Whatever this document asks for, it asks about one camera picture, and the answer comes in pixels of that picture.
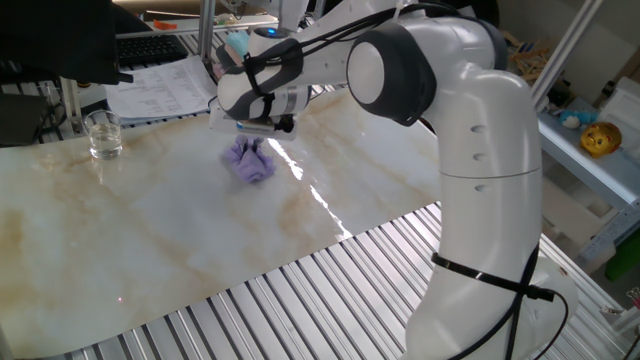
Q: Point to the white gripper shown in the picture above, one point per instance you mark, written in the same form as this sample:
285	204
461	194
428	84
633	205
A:
220	124

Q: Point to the purple microfibre cloth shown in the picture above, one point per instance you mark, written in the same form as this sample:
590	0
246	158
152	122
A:
250	167

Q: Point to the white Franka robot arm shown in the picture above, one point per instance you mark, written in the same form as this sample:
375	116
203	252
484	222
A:
490	210

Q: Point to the teal sponge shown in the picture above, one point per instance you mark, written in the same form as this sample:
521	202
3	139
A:
237	44

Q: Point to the pink and black board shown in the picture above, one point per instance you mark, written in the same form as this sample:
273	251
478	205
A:
222	62

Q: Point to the printed paper stack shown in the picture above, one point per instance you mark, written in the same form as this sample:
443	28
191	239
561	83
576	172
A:
160	90

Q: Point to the black computer keyboard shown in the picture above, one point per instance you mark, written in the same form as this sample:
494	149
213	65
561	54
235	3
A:
150	49

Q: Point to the small orange object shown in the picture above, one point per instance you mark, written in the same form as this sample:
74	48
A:
165	25

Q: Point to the clear glass of water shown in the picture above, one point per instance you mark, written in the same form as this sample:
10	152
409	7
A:
104	137

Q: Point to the large black monitor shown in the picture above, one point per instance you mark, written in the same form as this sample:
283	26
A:
55	35

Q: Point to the dark box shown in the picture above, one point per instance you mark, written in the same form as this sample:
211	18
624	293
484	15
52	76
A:
20	120

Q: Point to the wooden sticks pile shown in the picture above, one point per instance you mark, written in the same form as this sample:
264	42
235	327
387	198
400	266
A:
527	55

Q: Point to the blue plush toy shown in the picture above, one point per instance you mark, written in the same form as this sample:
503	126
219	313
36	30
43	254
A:
575	119

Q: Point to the grey metal shelf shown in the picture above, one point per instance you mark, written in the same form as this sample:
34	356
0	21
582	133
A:
590	170

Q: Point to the golden piggy bank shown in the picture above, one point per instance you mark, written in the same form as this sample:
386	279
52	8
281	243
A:
600	140

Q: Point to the green bin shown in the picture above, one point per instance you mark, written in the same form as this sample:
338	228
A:
625	257

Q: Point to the silver wrist camera blue caps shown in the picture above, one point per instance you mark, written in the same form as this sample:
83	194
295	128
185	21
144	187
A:
257	127

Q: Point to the aluminium frame post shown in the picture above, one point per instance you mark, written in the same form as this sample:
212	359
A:
206	30
565	55

